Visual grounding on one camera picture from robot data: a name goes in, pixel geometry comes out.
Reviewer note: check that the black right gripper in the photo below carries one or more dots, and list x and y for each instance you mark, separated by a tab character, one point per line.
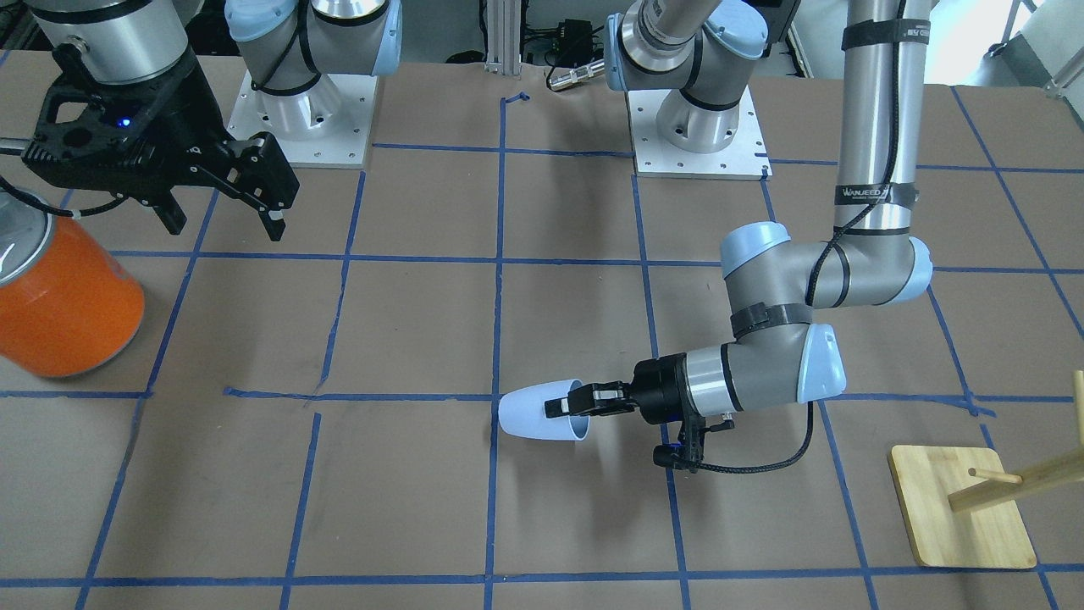
182	108

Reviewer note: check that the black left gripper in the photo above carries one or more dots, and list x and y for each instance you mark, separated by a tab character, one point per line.
659	389

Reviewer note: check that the light blue plastic cup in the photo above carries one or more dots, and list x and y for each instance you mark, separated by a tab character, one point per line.
522	413

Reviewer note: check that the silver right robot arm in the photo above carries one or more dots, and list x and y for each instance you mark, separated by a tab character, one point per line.
287	45

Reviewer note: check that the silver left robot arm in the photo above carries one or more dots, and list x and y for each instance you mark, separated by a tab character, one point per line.
703	53

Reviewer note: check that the orange can-shaped container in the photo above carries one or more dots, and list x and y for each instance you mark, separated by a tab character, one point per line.
67	306

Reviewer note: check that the metal connector plug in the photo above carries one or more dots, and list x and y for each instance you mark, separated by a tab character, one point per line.
576	76

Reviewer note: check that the wooden mug tree stand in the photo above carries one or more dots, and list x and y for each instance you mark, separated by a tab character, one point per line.
958	504

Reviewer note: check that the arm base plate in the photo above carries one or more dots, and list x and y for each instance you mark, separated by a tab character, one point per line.
674	139
327	126

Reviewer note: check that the aluminium frame post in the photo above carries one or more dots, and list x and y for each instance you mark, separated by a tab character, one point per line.
503	21

